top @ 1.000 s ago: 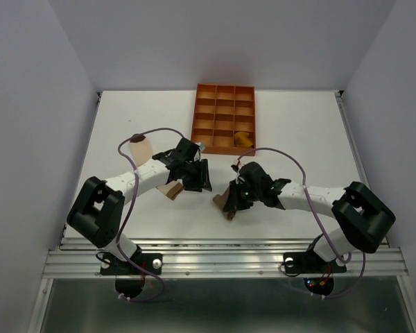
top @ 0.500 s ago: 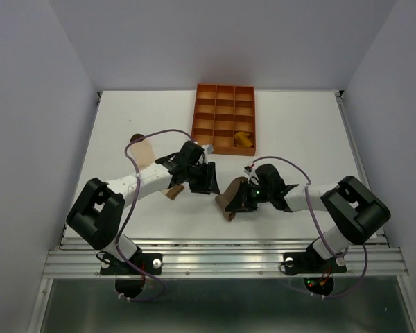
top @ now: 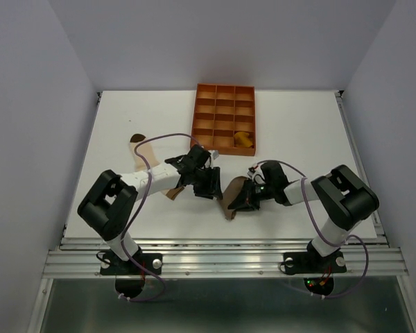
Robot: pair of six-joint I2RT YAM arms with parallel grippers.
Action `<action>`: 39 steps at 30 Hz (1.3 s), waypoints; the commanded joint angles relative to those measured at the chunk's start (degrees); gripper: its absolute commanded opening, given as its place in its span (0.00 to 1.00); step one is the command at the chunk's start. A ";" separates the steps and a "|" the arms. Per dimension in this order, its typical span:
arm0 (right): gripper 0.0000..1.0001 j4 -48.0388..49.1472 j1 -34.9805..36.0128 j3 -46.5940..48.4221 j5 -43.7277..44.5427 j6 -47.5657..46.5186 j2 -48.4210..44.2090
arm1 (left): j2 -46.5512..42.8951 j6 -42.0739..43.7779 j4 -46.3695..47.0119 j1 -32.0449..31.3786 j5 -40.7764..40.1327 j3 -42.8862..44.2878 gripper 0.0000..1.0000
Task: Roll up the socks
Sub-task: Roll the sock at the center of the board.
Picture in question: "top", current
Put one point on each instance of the mustard yellow striped sock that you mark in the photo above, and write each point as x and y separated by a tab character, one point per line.
243	140

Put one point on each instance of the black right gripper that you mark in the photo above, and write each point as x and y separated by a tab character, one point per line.
246	200

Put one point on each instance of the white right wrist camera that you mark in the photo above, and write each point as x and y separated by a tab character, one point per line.
254	171

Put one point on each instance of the cream and brown sock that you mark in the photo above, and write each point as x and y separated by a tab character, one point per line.
147	151

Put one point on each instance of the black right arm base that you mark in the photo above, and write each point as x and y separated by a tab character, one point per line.
318	270

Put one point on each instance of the orange compartment tray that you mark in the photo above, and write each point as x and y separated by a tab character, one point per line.
219	112

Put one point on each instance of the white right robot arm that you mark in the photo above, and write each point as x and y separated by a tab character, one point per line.
336	203

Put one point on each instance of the aluminium front rail frame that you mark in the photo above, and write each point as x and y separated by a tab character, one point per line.
219	258

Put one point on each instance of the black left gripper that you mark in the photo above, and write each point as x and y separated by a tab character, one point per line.
213	188

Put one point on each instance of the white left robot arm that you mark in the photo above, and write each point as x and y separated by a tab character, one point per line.
107	206

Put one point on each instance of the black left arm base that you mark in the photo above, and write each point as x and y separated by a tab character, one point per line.
130	280

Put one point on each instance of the taupe sock with maroon cuff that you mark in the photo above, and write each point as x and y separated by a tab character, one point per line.
229	195

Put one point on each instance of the aluminium right side rail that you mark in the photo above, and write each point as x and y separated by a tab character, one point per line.
380	232

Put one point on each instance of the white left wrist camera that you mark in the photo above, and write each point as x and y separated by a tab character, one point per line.
214	154

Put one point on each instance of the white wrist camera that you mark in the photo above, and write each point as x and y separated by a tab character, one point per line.
214	154
254	171

